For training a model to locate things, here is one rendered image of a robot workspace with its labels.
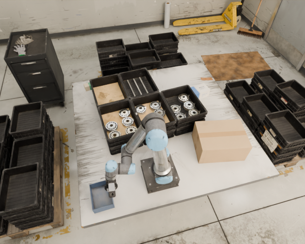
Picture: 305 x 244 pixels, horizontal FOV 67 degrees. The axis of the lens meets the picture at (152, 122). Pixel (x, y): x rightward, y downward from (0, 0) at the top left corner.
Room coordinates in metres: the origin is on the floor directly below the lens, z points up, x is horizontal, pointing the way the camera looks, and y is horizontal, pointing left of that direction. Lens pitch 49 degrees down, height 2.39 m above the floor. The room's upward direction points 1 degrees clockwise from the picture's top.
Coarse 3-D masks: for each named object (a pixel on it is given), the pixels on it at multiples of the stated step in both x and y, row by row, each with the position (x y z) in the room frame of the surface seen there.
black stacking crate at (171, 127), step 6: (150, 96) 1.58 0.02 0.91; (156, 96) 1.61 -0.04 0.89; (138, 102) 1.54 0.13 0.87; (144, 102) 1.56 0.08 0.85; (150, 102) 1.58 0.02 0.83; (162, 102) 1.53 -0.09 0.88; (168, 114) 1.39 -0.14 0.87; (174, 120) 1.28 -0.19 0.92; (168, 126) 1.24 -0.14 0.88; (174, 126) 1.29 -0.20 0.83
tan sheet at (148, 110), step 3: (144, 105) 1.54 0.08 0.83; (147, 105) 1.54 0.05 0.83; (147, 108) 1.50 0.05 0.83; (162, 108) 1.50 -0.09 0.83; (147, 111) 1.46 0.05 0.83; (150, 111) 1.46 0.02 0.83; (153, 111) 1.46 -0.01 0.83; (144, 114) 1.42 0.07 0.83; (165, 114) 1.43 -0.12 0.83; (141, 117) 1.39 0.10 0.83; (165, 117) 1.39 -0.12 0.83; (141, 120) 1.35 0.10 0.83; (165, 120) 1.36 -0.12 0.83; (168, 120) 1.36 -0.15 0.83
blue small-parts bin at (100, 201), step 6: (90, 186) 0.74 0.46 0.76; (96, 186) 0.76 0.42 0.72; (102, 186) 0.77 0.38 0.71; (90, 192) 0.69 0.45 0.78; (96, 192) 0.72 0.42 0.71; (102, 192) 0.72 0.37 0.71; (96, 198) 0.67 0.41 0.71; (102, 198) 0.67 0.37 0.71; (108, 198) 0.67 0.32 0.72; (96, 204) 0.63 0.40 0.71; (102, 204) 0.63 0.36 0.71; (108, 204) 0.63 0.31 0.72; (96, 210) 0.57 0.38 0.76; (102, 210) 0.58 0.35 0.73
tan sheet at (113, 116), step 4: (128, 108) 1.49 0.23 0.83; (112, 112) 1.44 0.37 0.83; (116, 112) 1.44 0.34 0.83; (104, 116) 1.39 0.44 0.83; (108, 116) 1.39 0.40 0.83; (112, 116) 1.39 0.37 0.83; (116, 116) 1.39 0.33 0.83; (104, 120) 1.34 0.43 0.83; (108, 120) 1.35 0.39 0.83; (112, 120) 1.35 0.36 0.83; (116, 120) 1.35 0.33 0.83; (120, 120) 1.35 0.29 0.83; (120, 124) 1.30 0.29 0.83; (120, 128) 1.25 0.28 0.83; (124, 128) 1.25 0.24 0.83; (108, 132) 1.21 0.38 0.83; (120, 132) 1.21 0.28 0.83; (124, 132) 1.21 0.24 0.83; (108, 136) 1.17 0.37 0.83
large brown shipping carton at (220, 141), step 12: (216, 120) 1.30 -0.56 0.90; (228, 120) 1.31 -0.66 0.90; (240, 120) 1.31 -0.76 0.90; (204, 132) 1.17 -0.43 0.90; (216, 132) 1.17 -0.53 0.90; (228, 132) 1.17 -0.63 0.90; (240, 132) 1.18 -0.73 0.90; (204, 144) 1.05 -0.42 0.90; (216, 144) 1.05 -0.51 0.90; (228, 144) 1.05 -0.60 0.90; (240, 144) 1.05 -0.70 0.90; (204, 156) 0.99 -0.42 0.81; (216, 156) 1.00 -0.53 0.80; (228, 156) 1.01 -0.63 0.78; (240, 156) 1.02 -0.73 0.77
